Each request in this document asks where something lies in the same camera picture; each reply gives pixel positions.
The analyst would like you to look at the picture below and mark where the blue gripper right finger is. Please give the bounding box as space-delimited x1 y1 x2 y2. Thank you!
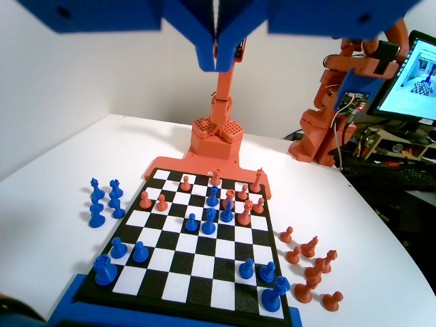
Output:
216 0 268 72

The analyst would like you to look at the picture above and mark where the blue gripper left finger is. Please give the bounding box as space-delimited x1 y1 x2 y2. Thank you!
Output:
163 0 217 72

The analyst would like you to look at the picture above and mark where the orange king chess piece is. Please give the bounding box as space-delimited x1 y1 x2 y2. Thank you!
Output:
249 166 264 193

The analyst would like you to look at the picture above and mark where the blue crowned chess piece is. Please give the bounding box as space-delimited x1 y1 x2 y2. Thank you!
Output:
89 176 106 202

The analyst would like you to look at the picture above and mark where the blue queen chess piece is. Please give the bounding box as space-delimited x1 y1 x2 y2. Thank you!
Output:
200 208 217 236

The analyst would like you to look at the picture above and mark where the black computer monitor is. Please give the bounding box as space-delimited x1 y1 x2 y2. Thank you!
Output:
367 29 436 125

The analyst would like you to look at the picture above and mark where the black keyboard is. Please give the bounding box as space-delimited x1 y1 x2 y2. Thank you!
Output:
340 159 436 187

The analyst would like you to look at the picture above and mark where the black and white chessboard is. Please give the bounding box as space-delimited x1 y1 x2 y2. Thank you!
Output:
73 166 294 324

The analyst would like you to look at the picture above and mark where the orange arm base plate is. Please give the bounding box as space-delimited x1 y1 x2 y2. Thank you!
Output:
144 155 273 200

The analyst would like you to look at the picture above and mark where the white cable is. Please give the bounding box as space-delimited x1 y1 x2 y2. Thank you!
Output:
332 110 345 170

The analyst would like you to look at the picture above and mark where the blue arm base plate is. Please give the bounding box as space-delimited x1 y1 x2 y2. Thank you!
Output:
47 272 302 327

